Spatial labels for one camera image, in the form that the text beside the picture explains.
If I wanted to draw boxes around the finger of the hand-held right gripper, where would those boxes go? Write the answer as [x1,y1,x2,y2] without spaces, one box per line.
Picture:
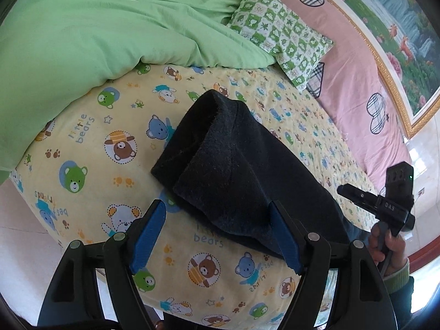
[337,185,379,214]

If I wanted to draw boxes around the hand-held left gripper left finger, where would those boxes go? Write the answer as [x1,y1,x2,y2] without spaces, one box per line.
[37,199,167,330]

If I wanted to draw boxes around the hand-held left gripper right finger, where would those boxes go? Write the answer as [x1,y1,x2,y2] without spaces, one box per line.
[268,200,394,330]

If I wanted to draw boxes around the black pants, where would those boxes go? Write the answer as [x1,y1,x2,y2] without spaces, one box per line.
[150,89,372,260]

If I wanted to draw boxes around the person's right forearm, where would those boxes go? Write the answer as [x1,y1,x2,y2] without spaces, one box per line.
[381,258,430,322]

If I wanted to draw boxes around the person's right hand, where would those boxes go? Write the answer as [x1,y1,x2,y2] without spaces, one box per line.
[368,227,409,277]

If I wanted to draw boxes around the yellow bear print bed sheet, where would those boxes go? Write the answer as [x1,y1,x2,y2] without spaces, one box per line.
[10,62,380,326]

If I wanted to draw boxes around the pink heart print sheet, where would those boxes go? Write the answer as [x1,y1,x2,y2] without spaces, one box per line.
[279,0,418,193]

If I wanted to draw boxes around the green patterned pillow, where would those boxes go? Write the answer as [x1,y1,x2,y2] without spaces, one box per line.
[226,0,335,93]

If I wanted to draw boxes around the green blanket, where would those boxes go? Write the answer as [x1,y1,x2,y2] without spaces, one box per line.
[0,0,287,186]

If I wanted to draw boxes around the framed landscape wall picture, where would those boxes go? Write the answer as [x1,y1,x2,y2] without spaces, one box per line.
[302,0,440,140]

